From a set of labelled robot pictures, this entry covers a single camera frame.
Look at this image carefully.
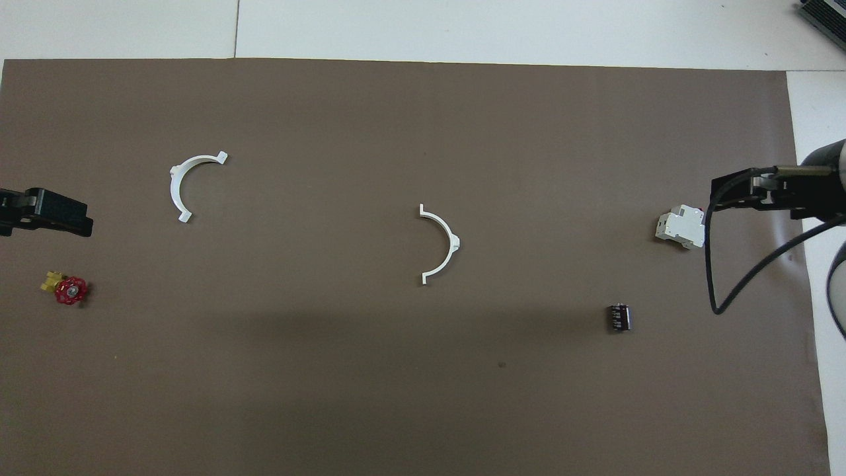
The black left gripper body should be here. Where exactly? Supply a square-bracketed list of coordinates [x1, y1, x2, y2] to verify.
[26, 188, 94, 238]

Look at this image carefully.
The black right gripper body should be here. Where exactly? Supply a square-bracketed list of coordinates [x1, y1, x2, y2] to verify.
[711, 168, 775, 211]

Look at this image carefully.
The white half-ring pipe clamp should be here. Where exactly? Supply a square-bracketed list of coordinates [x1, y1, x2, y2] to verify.
[169, 151, 229, 224]
[419, 204, 461, 286]

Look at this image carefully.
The white circuit breaker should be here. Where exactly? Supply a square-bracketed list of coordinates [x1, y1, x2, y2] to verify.
[654, 204, 707, 251]

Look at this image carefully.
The red handwheel yellow valve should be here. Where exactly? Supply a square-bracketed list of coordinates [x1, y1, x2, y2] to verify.
[41, 270, 89, 307]

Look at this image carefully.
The grey ribbed device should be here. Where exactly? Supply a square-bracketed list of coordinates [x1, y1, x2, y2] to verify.
[796, 0, 846, 50]

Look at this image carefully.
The brown table mat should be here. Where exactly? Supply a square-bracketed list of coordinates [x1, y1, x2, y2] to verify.
[0, 58, 832, 476]

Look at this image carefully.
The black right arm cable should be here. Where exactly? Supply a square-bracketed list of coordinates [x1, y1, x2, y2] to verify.
[705, 173, 846, 315]

